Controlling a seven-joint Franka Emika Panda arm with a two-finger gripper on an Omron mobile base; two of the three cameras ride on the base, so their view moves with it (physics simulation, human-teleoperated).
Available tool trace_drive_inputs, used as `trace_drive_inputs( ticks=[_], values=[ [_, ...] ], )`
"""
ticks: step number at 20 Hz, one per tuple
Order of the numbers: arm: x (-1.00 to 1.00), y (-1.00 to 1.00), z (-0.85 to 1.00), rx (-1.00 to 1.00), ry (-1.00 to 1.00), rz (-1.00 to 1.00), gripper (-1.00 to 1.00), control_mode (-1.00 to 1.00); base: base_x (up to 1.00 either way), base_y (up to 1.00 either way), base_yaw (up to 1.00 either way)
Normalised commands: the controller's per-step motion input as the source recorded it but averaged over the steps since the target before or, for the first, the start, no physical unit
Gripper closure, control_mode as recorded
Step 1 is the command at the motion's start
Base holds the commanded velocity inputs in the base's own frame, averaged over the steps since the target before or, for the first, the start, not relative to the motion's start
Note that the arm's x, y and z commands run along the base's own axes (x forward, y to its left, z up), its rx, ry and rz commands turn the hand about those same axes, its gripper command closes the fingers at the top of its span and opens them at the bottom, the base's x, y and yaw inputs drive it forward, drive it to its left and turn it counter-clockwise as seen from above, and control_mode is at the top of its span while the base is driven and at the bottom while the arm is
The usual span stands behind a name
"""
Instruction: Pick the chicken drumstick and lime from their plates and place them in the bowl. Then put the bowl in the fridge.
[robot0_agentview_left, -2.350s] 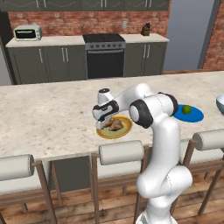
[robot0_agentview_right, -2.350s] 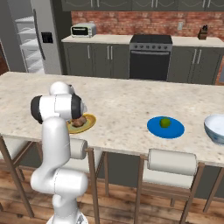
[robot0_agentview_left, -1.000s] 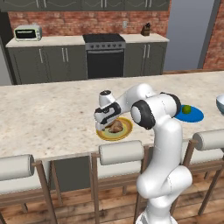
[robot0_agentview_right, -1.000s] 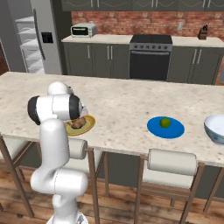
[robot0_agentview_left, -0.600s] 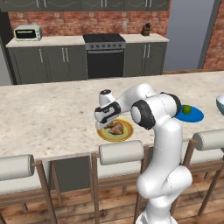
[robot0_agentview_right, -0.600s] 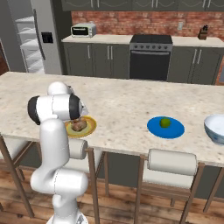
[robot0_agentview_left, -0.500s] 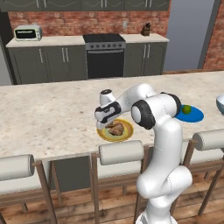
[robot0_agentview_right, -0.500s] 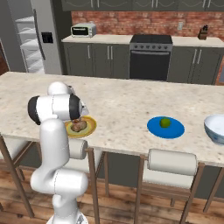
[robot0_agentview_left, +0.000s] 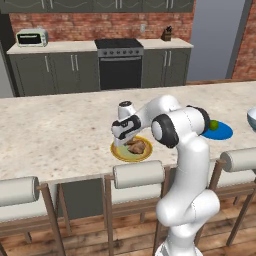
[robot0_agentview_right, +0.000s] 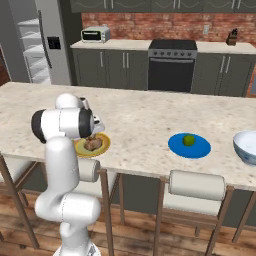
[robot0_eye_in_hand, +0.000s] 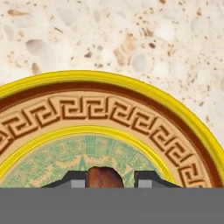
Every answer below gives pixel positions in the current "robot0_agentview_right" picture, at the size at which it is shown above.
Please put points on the white toaster oven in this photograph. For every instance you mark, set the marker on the white toaster oven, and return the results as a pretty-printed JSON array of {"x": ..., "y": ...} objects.
[{"x": 95, "y": 34}]

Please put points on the wooden stool with white cushion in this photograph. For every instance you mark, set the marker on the wooden stool with white cushion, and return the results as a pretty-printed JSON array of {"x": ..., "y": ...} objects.
[
  {"x": 15, "y": 173},
  {"x": 105, "y": 186},
  {"x": 196, "y": 186}
]

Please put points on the yellow plate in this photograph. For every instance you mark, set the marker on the yellow plate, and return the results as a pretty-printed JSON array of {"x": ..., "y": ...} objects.
[{"x": 101, "y": 146}]

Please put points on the dark grey base cupboards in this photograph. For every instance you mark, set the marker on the dark grey base cupboards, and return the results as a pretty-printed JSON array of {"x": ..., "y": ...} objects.
[
  {"x": 223, "y": 75},
  {"x": 110, "y": 68}
]

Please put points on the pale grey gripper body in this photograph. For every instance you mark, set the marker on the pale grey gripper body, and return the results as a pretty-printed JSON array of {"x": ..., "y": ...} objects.
[{"x": 99, "y": 126}]

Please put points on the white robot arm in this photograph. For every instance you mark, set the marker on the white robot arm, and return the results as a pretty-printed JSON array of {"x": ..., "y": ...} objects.
[{"x": 58, "y": 173}]

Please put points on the black oven with hob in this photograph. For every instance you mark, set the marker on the black oven with hob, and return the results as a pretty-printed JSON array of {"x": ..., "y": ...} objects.
[{"x": 171, "y": 66}]

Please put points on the stainless steel fridge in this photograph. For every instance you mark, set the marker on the stainless steel fridge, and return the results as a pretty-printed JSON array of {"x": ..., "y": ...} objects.
[{"x": 61, "y": 26}]

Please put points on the dark grey wall cupboards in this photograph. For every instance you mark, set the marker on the dark grey wall cupboards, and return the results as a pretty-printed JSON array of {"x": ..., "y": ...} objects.
[{"x": 160, "y": 5}]

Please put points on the white and blue bowl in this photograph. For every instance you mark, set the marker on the white and blue bowl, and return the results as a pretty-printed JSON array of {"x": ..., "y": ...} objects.
[{"x": 246, "y": 146}]

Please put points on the brown chicken drumstick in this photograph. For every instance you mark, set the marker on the brown chicken drumstick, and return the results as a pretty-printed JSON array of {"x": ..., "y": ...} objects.
[{"x": 93, "y": 143}]

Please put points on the white wall socket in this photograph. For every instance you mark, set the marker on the white wall socket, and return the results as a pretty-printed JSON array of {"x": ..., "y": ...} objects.
[{"x": 206, "y": 29}]

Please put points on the blue plate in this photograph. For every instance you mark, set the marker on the blue plate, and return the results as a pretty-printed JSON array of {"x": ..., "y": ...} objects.
[{"x": 190, "y": 150}]

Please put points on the green lime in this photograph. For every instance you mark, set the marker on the green lime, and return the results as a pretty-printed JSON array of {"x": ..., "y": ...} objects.
[{"x": 188, "y": 140}]

